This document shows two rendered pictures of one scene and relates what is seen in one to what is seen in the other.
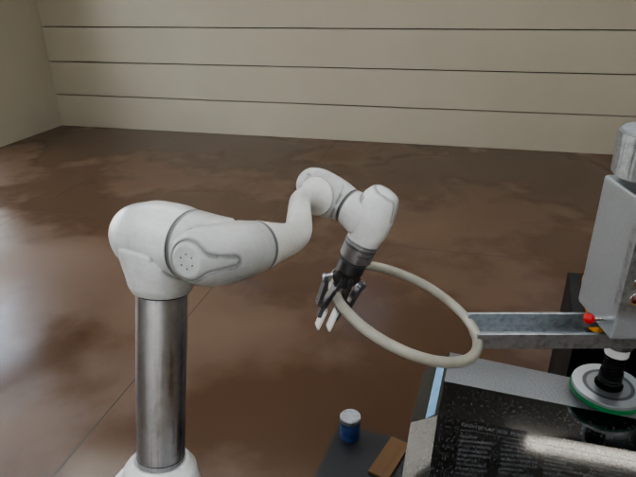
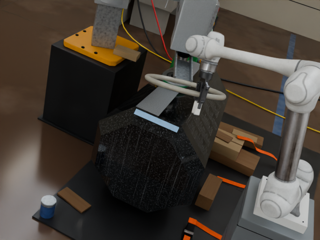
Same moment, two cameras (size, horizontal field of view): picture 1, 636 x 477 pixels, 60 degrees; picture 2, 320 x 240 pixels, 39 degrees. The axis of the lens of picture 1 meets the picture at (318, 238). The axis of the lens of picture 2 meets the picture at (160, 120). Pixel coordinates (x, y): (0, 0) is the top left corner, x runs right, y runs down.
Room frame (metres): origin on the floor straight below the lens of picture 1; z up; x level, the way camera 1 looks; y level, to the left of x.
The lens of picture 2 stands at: (1.70, 2.07, 2.39)
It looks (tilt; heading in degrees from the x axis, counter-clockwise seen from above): 33 degrees down; 265
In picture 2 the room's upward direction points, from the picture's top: 16 degrees clockwise
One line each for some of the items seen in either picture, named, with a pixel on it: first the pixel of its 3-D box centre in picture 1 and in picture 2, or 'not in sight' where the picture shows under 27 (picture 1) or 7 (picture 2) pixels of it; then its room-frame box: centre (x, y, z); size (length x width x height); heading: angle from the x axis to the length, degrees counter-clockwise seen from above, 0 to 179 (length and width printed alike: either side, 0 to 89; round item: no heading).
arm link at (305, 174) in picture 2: not in sight; (295, 179); (0.74, 0.20, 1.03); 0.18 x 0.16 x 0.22; 56
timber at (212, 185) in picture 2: not in sight; (209, 191); (0.89, -0.68, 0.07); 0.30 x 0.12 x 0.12; 71
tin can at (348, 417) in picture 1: (349, 426); (47, 206); (2.06, -0.15, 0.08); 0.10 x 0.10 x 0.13
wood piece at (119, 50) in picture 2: not in sight; (126, 53); (1.79, -1.28, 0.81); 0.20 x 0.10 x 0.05; 168
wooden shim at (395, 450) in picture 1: (389, 458); (74, 199); (1.91, -0.32, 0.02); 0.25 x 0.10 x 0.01; 147
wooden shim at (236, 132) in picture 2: not in sight; (244, 135); (0.51, -1.59, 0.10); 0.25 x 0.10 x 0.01; 165
